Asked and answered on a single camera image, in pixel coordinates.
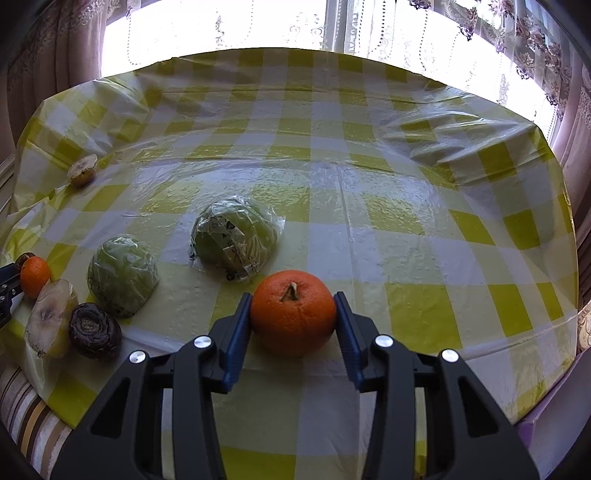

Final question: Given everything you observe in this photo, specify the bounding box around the orange fruit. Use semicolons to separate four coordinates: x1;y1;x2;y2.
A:
20;256;51;299

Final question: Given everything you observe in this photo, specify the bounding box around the small orange with stem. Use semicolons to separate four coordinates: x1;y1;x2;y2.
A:
249;270;337;357

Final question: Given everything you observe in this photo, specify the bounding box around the wrapped halved yellow fruit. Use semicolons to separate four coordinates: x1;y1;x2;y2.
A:
25;279;78;359

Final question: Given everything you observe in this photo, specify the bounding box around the purple cardboard box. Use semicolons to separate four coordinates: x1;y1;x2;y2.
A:
516;351;590;479

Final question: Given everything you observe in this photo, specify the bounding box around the dark wrinkled passion fruit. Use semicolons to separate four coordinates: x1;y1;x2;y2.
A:
68;302;122;361

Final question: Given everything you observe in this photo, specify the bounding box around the green wrapped fruit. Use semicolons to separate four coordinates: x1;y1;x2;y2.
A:
189;195;286;280
87;235;159;318

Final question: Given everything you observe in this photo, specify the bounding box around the yellow white checkered tablecloth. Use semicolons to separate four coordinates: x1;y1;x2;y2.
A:
0;47;581;480

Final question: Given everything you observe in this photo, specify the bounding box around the left brown curtain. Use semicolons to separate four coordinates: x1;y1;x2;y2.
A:
1;1;126;158

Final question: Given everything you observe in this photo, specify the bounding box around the pink floral curtain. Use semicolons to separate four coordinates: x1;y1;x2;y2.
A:
553;56;590;351

